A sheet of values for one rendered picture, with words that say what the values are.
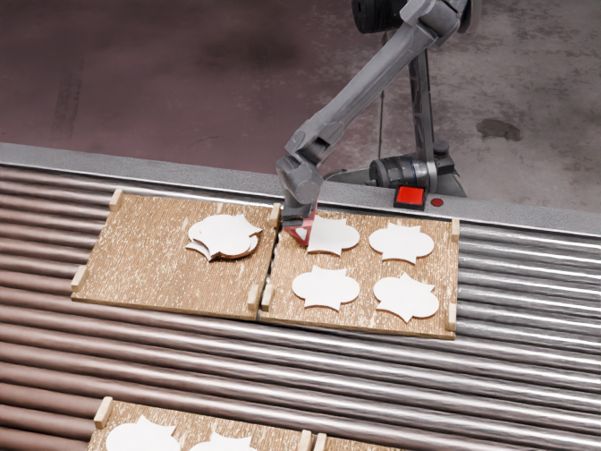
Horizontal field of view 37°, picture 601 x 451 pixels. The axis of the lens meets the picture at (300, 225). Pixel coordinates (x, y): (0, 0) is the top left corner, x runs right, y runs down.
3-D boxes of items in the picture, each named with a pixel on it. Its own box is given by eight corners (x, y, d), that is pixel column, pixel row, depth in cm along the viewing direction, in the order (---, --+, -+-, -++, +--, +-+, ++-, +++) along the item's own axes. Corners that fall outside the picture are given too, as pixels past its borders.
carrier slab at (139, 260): (119, 198, 224) (118, 193, 223) (283, 213, 218) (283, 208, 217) (71, 302, 198) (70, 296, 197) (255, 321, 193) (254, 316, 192)
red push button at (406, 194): (399, 190, 225) (400, 185, 224) (424, 192, 224) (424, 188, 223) (396, 206, 220) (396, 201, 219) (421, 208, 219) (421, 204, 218)
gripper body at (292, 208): (317, 191, 207) (310, 165, 203) (310, 219, 199) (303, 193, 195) (290, 194, 209) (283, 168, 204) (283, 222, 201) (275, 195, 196)
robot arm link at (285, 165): (293, 148, 199) (270, 157, 198) (306, 162, 193) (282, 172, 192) (300, 174, 203) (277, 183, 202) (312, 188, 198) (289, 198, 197)
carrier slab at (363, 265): (286, 213, 218) (286, 208, 217) (458, 227, 213) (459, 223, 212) (260, 321, 193) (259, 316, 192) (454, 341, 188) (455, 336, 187)
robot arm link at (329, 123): (453, 12, 187) (420, -15, 181) (464, 27, 183) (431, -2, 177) (315, 156, 203) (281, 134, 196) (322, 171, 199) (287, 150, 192)
